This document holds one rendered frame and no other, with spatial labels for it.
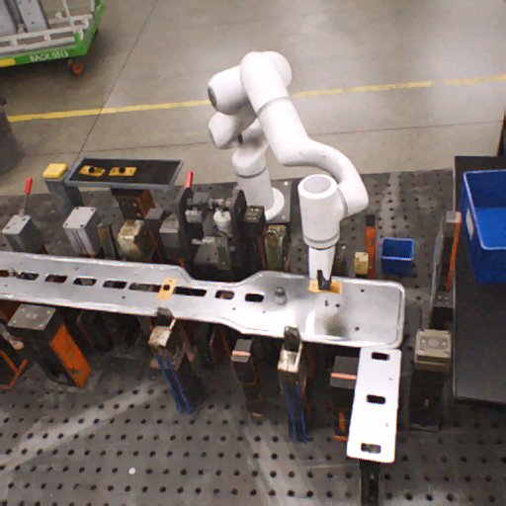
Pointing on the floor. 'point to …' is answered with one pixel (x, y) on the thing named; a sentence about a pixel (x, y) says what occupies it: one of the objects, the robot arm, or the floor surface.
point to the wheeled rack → (80, 32)
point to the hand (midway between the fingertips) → (324, 281)
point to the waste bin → (10, 149)
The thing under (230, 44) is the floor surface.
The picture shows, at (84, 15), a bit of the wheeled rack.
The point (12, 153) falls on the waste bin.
